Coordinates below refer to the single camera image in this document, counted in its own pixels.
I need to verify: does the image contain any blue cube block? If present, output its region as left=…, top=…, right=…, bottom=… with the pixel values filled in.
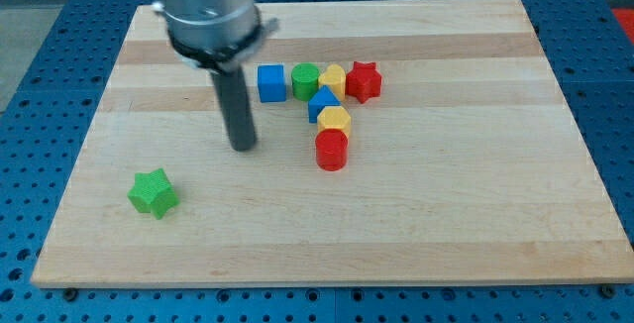
left=257, top=64, right=286, bottom=103

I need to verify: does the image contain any green star block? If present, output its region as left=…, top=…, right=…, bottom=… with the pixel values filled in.
left=127, top=167, right=180, bottom=220

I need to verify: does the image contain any red star block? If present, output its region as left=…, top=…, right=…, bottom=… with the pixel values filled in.
left=346, top=61, right=382, bottom=104

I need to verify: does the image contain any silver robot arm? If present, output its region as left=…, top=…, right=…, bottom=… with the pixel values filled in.
left=153, top=0, right=279, bottom=152

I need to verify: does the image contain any green cylinder block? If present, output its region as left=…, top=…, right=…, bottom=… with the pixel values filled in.
left=291, top=62, right=320, bottom=101

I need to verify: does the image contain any blue triangle block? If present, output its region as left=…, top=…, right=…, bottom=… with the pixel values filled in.
left=307, top=85, right=341, bottom=123

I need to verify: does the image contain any red cylinder block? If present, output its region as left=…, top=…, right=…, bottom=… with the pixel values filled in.
left=315, top=129, right=349, bottom=171

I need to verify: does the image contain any yellow heart block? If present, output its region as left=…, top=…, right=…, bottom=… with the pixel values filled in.
left=318, top=64, right=346, bottom=100

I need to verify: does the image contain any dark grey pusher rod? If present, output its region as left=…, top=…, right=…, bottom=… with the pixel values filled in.
left=210, top=67, right=258, bottom=152

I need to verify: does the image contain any wooden board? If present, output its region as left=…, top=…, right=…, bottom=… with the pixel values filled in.
left=31, top=0, right=633, bottom=288

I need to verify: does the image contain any yellow hexagon block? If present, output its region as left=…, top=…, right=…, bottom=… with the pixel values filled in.
left=317, top=106, right=352, bottom=137

